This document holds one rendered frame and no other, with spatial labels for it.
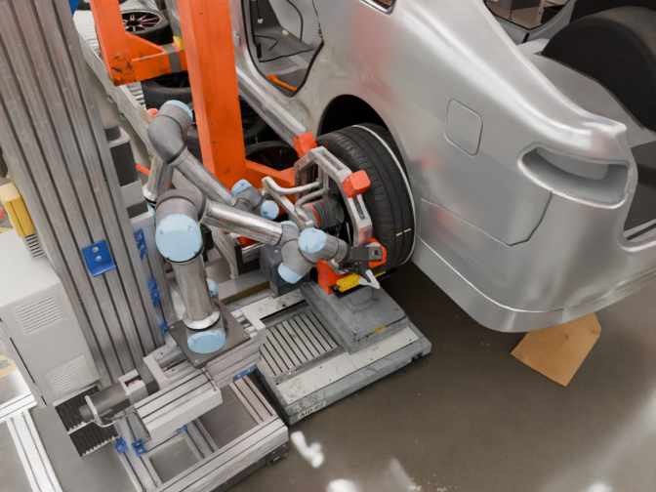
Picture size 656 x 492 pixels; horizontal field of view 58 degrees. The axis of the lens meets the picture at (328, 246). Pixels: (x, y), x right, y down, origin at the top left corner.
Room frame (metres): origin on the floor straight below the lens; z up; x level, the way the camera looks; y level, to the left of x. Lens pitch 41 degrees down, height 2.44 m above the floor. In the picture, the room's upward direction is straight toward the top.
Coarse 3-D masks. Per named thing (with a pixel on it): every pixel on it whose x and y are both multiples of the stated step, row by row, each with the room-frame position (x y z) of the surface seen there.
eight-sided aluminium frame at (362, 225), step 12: (312, 156) 2.11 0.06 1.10; (324, 156) 2.12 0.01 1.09; (300, 168) 2.22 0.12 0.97; (324, 168) 2.04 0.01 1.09; (336, 168) 2.04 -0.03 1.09; (300, 180) 2.24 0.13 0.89; (336, 180) 1.95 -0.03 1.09; (300, 192) 2.24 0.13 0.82; (348, 204) 1.88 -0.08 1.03; (360, 204) 1.89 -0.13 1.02; (360, 216) 1.88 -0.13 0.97; (360, 228) 1.81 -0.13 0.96; (360, 240) 1.81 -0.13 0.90; (336, 264) 1.97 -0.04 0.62
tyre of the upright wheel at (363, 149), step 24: (336, 144) 2.12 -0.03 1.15; (360, 144) 2.08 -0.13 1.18; (384, 144) 2.09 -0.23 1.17; (312, 168) 2.30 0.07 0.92; (360, 168) 1.97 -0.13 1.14; (384, 168) 1.99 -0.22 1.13; (384, 192) 1.90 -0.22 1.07; (408, 192) 1.93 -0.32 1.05; (384, 216) 1.84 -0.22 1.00; (408, 216) 1.89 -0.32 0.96; (384, 240) 1.81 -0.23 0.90; (408, 240) 1.87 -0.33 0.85; (384, 264) 1.82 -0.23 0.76
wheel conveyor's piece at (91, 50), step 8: (80, 40) 5.30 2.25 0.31; (96, 40) 5.41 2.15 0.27; (88, 48) 5.00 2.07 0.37; (96, 48) 5.24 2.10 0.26; (88, 56) 5.13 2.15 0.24; (96, 56) 4.79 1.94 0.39; (96, 64) 4.88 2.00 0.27; (104, 64) 4.73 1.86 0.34; (96, 72) 4.98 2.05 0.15; (104, 72) 4.60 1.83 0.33; (104, 80) 4.68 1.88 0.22; (112, 96) 4.54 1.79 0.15
